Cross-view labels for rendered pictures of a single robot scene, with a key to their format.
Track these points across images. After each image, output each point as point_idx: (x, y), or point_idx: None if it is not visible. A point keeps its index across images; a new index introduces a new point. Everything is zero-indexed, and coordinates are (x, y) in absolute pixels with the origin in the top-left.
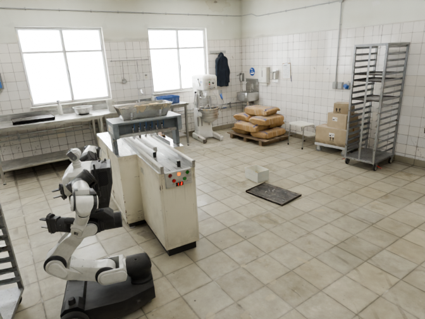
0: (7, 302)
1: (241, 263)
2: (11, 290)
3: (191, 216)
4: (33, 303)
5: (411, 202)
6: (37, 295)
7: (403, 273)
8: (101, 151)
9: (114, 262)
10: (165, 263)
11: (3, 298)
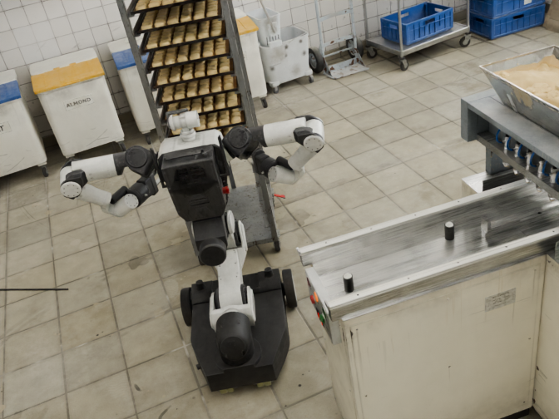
0: (249, 234)
1: None
2: (269, 230)
3: (350, 406)
4: (274, 263)
5: None
6: (289, 262)
7: None
8: (316, 140)
9: (238, 303)
10: (321, 409)
11: (258, 229)
